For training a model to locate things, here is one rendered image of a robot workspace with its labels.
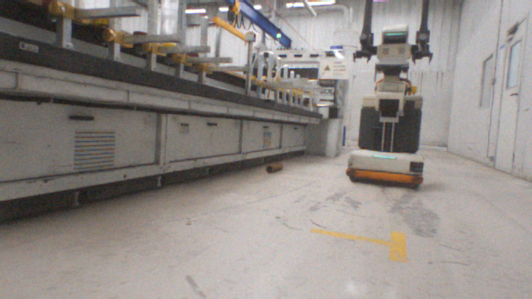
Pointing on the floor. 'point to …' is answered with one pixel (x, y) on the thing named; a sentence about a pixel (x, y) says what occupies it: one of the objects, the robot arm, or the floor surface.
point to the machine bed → (116, 134)
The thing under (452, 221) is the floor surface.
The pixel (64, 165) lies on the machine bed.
